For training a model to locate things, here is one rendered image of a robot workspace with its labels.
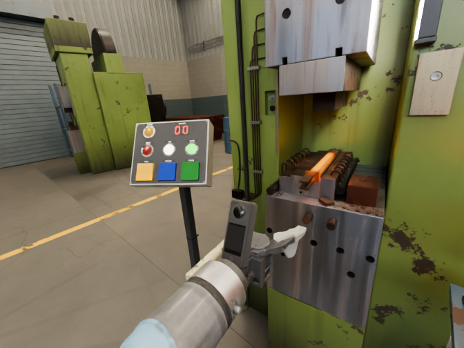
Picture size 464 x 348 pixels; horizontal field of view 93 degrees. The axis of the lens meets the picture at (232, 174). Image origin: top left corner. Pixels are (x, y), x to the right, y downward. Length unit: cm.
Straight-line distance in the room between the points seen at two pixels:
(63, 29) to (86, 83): 89
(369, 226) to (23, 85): 828
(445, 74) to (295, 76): 40
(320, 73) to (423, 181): 49
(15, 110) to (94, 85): 335
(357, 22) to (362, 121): 57
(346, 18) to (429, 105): 35
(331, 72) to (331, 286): 73
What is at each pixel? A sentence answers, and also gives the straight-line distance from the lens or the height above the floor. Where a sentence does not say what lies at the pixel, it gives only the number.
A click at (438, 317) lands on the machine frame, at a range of 123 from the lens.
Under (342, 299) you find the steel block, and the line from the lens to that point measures 99.
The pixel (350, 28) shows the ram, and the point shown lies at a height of 143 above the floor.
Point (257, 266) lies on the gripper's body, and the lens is 44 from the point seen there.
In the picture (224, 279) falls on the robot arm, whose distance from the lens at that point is 36.
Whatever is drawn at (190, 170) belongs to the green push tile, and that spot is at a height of 101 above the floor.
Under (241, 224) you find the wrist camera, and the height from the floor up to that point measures 106.
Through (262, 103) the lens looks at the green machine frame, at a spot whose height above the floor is 125.
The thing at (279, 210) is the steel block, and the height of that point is 86.
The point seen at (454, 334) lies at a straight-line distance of 77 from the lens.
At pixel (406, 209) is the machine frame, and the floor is 86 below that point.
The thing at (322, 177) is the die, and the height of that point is 99.
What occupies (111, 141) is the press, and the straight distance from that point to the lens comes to 532.
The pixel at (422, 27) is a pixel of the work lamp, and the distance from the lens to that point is 87.
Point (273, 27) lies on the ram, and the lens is 85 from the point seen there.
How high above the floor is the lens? 127
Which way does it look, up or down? 18 degrees down
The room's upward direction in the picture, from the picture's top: 4 degrees counter-clockwise
